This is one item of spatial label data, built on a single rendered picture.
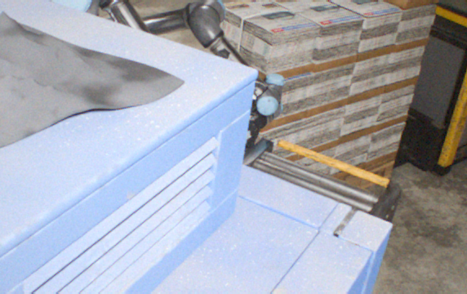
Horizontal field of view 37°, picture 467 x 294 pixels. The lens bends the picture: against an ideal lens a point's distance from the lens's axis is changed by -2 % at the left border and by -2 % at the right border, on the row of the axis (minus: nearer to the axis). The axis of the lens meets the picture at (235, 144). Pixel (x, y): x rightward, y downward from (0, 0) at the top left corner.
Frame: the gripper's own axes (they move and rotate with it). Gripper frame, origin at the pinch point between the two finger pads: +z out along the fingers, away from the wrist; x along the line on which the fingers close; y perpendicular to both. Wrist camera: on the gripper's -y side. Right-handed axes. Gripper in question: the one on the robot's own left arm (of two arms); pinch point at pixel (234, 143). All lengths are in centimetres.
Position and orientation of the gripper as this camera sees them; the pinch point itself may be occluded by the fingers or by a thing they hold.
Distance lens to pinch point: 262.6
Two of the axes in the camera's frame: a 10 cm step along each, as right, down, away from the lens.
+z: -4.7, 3.9, -7.9
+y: 1.3, -8.6, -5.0
